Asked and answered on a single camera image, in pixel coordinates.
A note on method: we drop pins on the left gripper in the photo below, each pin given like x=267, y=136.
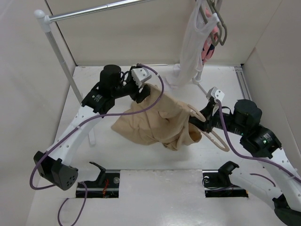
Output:
x=139, y=94

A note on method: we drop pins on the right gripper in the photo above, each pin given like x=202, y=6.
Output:
x=208, y=112

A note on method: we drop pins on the wooden clothes hanger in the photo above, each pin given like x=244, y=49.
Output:
x=212, y=136

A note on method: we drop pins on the beige t shirt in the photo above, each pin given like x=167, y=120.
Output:
x=167, y=122

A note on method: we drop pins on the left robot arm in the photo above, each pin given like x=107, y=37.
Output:
x=52, y=167

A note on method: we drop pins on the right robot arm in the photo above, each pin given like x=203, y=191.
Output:
x=284, y=194

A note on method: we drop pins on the grey clothes hanger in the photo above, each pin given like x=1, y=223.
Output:
x=221, y=36

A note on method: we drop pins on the white tank top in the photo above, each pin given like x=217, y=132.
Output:
x=196, y=34

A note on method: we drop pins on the pink patterned garment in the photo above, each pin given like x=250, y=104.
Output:
x=208, y=48

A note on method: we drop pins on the white clothes rack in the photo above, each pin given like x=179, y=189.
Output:
x=61, y=58

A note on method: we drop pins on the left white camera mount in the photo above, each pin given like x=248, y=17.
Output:
x=140, y=76

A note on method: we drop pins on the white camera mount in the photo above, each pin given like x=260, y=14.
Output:
x=140, y=76
x=215, y=93

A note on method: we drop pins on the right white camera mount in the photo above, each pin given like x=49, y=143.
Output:
x=215, y=93

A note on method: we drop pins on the aluminium rail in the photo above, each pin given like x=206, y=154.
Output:
x=246, y=113

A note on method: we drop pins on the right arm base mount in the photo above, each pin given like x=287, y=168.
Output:
x=215, y=187

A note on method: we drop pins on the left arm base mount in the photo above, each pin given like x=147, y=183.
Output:
x=106, y=187

